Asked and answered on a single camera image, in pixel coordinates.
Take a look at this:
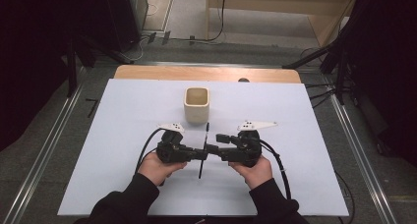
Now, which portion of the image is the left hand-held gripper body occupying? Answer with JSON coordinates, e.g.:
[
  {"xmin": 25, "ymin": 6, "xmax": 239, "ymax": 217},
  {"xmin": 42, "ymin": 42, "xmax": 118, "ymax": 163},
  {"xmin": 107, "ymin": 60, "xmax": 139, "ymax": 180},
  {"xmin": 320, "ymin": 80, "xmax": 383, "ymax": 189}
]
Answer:
[{"xmin": 156, "ymin": 123, "xmax": 192, "ymax": 164}]

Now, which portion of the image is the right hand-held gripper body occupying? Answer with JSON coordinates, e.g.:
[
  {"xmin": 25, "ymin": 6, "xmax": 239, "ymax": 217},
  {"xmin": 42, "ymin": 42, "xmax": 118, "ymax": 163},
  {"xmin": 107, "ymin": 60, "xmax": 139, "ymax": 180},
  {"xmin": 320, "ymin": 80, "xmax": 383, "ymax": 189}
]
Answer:
[{"xmin": 227, "ymin": 120, "xmax": 278, "ymax": 168}]

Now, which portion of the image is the black pen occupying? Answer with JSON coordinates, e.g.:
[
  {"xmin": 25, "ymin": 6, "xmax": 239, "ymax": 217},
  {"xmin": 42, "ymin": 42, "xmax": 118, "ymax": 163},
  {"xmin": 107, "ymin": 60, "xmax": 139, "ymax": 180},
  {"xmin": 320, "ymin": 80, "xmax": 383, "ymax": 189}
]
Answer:
[{"xmin": 198, "ymin": 122, "xmax": 210, "ymax": 180}]

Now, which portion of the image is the person's left hand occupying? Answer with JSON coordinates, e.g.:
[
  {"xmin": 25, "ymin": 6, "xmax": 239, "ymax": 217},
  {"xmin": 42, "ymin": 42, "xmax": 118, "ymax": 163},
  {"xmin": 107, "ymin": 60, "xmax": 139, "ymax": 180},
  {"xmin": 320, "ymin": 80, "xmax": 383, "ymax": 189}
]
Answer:
[{"xmin": 136, "ymin": 151, "xmax": 188, "ymax": 187}]

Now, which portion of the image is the person's right hand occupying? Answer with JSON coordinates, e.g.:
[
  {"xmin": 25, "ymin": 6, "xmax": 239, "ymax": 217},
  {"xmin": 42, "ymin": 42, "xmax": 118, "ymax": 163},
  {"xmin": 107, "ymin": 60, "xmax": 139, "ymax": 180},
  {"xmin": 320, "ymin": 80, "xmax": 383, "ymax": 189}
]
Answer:
[{"xmin": 227, "ymin": 155, "xmax": 274, "ymax": 191}]

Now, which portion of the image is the beige square pen holder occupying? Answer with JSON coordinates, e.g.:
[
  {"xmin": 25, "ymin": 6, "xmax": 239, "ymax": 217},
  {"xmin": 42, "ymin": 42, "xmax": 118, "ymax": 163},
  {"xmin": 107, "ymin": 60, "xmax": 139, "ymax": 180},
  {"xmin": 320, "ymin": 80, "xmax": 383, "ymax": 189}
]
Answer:
[{"xmin": 183, "ymin": 86, "xmax": 210, "ymax": 125}]

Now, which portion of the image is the white table mat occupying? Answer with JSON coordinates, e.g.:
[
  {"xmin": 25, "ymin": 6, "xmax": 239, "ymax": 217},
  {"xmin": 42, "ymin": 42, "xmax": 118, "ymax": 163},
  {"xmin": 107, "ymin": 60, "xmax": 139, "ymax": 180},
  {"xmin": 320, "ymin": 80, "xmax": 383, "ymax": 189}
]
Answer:
[{"xmin": 57, "ymin": 79, "xmax": 350, "ymax": 217}]

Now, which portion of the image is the wooden table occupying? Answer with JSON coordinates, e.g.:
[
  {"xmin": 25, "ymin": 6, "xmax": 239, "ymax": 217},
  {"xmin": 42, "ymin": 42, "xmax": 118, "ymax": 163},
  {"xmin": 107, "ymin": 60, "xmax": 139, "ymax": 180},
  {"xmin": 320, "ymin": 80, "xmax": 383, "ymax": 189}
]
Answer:
[{"xmin": 113, "ymin": 64, "xmax": 302, "ymax": 84}]

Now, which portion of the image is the black hex key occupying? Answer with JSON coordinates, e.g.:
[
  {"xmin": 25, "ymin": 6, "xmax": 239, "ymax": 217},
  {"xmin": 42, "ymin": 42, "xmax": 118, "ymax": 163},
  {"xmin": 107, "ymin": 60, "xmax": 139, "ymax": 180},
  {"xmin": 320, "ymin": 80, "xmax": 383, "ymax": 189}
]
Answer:
[{"xmin": 85, "ymin": 97, "xmax": 99, "ymax": 119}]

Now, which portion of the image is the black metal stand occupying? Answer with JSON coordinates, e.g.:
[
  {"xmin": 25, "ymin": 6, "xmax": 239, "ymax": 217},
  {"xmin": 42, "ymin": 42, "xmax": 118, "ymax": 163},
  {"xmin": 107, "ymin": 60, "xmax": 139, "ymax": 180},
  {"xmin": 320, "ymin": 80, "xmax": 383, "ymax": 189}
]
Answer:
[
  {"xmin": 281, "ymin": 36, "xmax": 353, "ymax": 106},
  {"xmin": 64, "ymin": 33, "xmax": 135, "ymax": 98}
]

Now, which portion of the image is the black cabinet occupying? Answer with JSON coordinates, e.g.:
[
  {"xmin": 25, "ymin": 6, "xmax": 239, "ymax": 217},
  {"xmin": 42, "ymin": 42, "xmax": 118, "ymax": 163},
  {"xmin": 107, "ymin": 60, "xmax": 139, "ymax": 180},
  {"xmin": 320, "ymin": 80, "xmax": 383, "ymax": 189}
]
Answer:
[{"xmin": 103, "ymin": 0, "xmax": 149, "ymax": 53}]

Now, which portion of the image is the light wooden shelf unit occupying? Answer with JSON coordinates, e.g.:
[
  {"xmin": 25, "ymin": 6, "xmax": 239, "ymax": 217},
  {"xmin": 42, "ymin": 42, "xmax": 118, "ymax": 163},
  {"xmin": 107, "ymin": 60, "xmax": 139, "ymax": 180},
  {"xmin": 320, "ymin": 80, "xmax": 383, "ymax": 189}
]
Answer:
[{"xmin": 205, "ymin": 0, "xmax": 362, "ymax": 49}]

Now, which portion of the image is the dark curtain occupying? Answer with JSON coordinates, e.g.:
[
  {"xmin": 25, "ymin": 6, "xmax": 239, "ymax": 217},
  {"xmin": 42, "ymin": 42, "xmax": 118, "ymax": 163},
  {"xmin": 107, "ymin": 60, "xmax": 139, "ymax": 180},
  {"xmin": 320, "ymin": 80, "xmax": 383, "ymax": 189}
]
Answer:
[
  {"xmin": 340, "ymin": 0, "xmax": 417, "ymax": 169},
  {"xmin": 0, "ymin": 0, "xmax": 111, "ymax": 153}
]

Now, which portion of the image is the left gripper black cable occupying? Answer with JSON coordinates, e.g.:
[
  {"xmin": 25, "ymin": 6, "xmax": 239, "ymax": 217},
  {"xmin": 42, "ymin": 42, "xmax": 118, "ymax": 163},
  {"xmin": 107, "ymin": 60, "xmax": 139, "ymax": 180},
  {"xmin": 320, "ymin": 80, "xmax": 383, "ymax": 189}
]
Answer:
[{"xmin": 134, "ymin": 128, "xmax": 165, "ymax": 177}]

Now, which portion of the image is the bundle of black cables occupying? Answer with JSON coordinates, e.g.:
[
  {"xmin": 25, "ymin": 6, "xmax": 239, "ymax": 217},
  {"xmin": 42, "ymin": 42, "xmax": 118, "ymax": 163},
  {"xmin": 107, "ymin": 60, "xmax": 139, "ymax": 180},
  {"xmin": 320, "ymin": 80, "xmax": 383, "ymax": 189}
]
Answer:
[{"xmin": 304, "ymin": 82, "xmax": 338, "ymax": 109}]

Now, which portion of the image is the white floor cable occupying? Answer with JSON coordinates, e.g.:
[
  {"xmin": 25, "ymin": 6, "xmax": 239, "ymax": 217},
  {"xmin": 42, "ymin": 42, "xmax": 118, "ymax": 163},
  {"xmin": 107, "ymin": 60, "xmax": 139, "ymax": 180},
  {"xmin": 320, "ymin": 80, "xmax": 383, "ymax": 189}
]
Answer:
[{"xmin": 129, "ymin": 2, "xmax": 159, "ymax": 62}]

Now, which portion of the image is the thin black cable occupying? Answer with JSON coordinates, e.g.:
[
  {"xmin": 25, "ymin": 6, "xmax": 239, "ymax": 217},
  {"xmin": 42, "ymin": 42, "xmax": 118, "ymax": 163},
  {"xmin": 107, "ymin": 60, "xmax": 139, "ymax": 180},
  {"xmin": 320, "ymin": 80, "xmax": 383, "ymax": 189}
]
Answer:
[{"xmin": 333, "ymin": 169, "xmax": 357, "ymax": 224}]

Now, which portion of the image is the metal floor rail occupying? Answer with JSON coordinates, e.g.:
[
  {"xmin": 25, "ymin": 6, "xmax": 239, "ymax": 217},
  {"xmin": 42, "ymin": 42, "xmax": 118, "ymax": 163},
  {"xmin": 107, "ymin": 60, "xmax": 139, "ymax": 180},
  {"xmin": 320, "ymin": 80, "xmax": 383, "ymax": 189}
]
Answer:
[
  {"xmin": 328, "ymin": 93, "xmax": 398, "ymax": 224},
  {"xmin": 2, "ymin": 83, "xmax": 85, "ymax": 224}
]

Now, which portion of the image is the long black floor cable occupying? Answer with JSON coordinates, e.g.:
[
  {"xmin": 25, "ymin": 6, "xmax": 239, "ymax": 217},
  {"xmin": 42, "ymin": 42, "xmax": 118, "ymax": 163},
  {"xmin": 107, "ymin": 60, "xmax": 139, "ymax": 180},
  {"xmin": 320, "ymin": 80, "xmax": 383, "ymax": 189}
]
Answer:
[{"xmin": 168, "ymin": 0, "xmax": 228, "ymax": 43}]

